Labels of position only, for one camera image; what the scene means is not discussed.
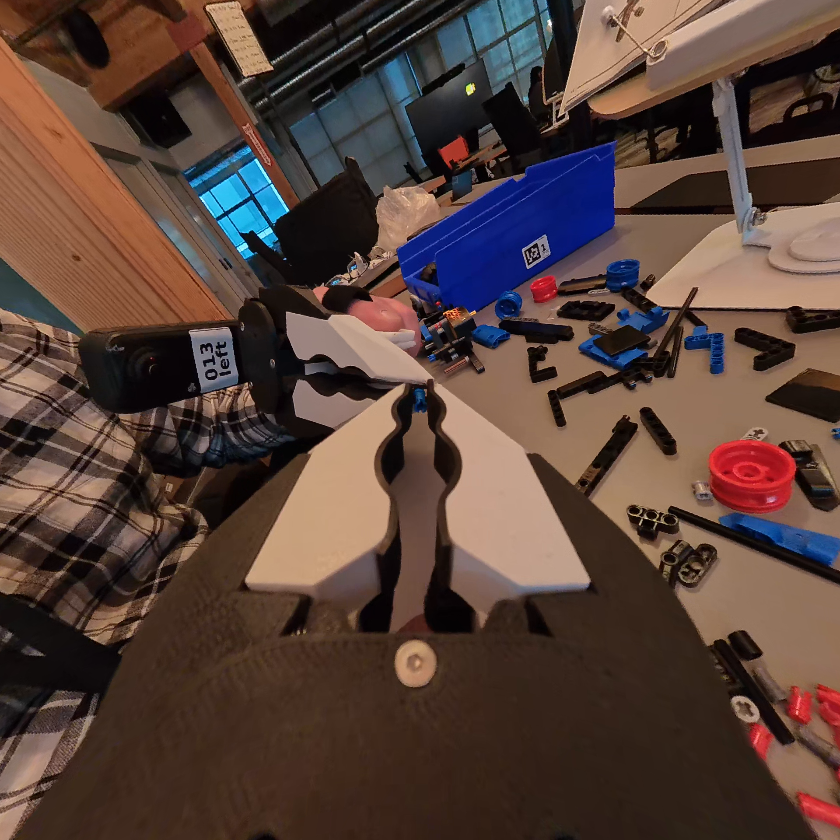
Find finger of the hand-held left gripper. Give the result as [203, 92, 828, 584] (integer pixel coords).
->
[292, 379, 389, 432]
[285, 312, 434, 386]

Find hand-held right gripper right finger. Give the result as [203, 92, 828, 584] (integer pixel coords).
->
[427, 381, 592, 634]

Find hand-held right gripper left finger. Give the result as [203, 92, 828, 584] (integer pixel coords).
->
[244, 385, 411, 634]

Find pile of small mixed bricks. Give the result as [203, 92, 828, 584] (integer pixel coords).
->
[712, 630, 840, 821]

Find person's left forearm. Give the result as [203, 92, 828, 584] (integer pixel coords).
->
[141, 384, 294, 471]

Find grey desk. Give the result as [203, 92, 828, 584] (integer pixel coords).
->
[367, 138, 840, 840]

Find person's left hand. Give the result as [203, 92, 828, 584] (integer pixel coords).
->
[346, 297, 423, 360]

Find partly built toy truck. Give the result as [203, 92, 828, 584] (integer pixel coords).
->
[419, 305, 487, 376]

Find crumpled white papers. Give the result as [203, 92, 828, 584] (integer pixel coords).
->
[348, 249, 399, 278]

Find long black beam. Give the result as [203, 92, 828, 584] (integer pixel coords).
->
[499, 317, 575, 343]
[574, 415, 639, 497]

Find black chair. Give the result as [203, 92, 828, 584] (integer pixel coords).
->
[239, 157, 382, 287]

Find small black connector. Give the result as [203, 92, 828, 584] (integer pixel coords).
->
[626, 504, 681, 540]

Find white plastic bag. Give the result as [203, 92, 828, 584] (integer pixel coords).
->
[377, 185, 441, 255]

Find person's plaid shirt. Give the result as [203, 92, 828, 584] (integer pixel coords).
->
[0, 308, 211, 821]

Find short black beam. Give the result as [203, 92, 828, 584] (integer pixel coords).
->
[640, 407, 678, 455]

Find blue plastic bin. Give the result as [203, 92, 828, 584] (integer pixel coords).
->
[395, 141, 618, 314]

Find paned window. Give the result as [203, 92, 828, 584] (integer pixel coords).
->
[184, 147, 291, 261]

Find black perforated connector brick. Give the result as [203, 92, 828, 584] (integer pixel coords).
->
[604, 364, 670, 389]

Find blue and black brick assembly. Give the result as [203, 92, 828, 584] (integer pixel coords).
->
[579, 307, 670, 368]

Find long black axle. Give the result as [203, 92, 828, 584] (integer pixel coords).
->
[668, 505, 840, 585]

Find thin black axle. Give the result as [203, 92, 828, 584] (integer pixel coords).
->
[653, 287, 700, 379]

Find black monitor screen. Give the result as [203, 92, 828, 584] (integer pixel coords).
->
[403, 59, 493, 160]

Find blue angled beam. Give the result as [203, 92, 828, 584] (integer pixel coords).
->
[684, 326, 726, 375]

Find blue curved brick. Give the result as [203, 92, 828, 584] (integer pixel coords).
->
[718, 512, 840, 567]

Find black angular brick cluster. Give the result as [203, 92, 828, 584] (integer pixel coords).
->
[779, 440, 840, 513]

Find black flat panel tile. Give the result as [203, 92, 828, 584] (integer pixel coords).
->
[764, 367, 840, 423]

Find white book stand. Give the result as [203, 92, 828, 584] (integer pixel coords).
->
[587, 0, 840, 311]

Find black bent connector beam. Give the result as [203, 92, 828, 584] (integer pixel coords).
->
[785, 305, 840, 334]

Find open instruction booklet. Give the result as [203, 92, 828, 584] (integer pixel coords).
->
[558, 0, 723, 123]

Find black strap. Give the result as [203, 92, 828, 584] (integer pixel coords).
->
[0, 594, 126, 694]

